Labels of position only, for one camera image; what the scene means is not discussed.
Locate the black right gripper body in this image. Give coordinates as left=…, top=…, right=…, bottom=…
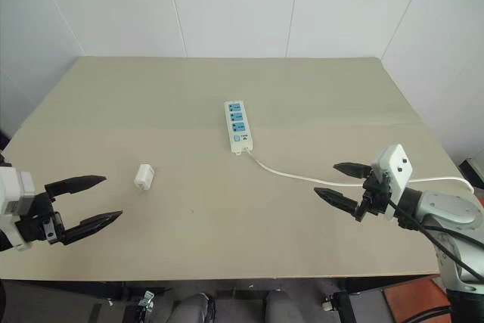
left=353, top=173, right=392, bottom=222

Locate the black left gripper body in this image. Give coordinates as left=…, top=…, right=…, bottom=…
left=13, top=191, right=66, bottom=247

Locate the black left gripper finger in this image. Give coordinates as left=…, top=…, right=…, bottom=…
left=60, top=210, right=124, bottom=246
left=44, top=175, right=107, bottom=198

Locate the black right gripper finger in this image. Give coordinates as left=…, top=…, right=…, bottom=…
left=333, top=163, right=373, bottom=180
left=313, top=188, right=365, bottom=216

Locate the white plug adapter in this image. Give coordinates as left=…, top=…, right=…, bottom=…
left=134, top=163, right=156, bottom=191

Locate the white power strip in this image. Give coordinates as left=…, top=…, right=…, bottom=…
left=224, top=100, right=253, bottom=156

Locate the dark object at room edge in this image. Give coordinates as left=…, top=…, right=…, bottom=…
left=458, top=157, right=484, bottom=190

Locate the red floor mat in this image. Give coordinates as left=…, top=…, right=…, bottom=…
left=381, top=276, right=455, bottom=323

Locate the grey rounded robot knee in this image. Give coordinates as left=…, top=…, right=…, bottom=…
left=263, top=289, right=306, bottom=323
left=174, top=292, right=217, bottom=323

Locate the white power cable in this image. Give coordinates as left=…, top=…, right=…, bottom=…
left=247, top=150, right=475, bottom=194

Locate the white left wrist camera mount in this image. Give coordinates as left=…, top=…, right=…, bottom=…
left=0, top=166, right=36, bottom=251

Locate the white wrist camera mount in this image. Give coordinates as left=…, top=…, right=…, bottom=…
left=371, top=144, right=414, bottom=222
left=0, top=166, right=36, bottom=251

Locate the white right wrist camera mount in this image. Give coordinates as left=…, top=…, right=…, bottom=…
left=371, top=144, right=414, bottom=222

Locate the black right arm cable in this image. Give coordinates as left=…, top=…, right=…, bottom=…
left=383, top=194, right=484, bottom=316

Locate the black table frame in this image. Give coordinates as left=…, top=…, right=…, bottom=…
left=0, top=276, right=447, bottom=323

